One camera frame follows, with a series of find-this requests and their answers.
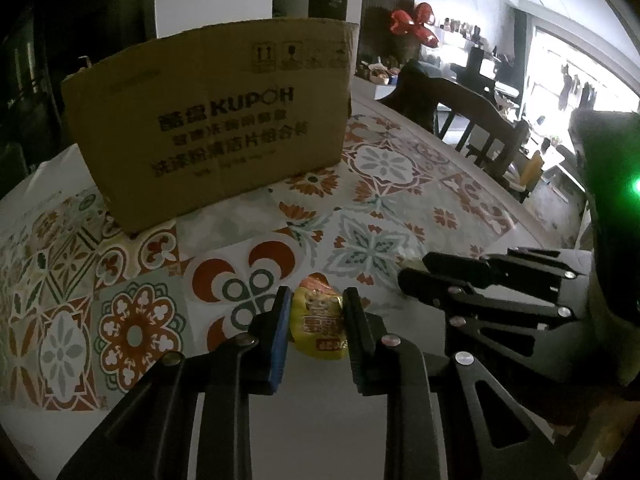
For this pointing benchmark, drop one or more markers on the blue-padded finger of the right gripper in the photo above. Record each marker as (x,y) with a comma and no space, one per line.
(458,298)

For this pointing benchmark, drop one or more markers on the patterned floral tablecloth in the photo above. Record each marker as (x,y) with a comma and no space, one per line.
(86,309)

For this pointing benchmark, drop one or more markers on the brown cardboard box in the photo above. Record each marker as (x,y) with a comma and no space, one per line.
(178,123)

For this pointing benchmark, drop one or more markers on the red balloon dog sculpture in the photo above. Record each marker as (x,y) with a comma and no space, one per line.
(417,24)

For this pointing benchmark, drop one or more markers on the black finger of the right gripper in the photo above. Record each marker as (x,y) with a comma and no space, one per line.
(493,266)

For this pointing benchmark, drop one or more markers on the yellow snack packet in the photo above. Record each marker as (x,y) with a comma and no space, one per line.
(316,320)

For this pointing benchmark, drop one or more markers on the dark wooden dining chair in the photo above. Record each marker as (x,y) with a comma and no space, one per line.
(432,103)

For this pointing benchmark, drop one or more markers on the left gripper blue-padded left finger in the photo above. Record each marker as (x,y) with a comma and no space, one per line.
(190,417)

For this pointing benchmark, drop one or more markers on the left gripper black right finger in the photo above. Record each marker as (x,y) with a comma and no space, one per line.
(386,364)

